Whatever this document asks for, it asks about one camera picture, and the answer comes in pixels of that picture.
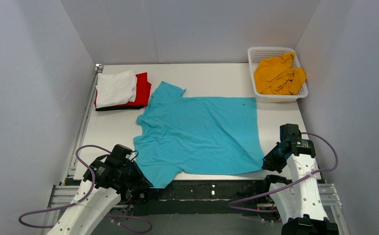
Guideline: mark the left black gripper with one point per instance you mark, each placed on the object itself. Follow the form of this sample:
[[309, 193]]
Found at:
[[139, 180]]

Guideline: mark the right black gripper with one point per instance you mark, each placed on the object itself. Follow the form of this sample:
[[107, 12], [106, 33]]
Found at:
[[270, 160]]

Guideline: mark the turquoise t shirt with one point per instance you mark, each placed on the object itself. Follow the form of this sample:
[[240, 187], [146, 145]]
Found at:
[[197, 135]]

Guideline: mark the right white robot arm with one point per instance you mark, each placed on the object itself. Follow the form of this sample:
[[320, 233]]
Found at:
[[298, 203]]

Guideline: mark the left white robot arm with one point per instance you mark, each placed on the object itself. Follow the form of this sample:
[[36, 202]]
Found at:
[[90, 206]]

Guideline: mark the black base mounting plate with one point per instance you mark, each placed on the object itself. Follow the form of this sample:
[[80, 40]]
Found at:
[[205, 197]]

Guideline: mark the black folded t shirt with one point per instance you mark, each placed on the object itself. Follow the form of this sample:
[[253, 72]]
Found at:
[[113, 108]]

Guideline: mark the white plastic basket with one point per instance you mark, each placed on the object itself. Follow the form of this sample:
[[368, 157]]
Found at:
[[255, 56]]

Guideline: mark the yellow crumpled t shirt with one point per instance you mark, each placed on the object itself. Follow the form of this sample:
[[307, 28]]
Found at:
[[277, 76]]

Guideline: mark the red folded t shirt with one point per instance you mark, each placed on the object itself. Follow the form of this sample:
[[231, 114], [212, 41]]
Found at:
[[142, 92]]

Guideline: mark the white folded t shirt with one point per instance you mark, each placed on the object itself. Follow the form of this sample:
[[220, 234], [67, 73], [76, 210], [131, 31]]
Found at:
[[114, 89]]

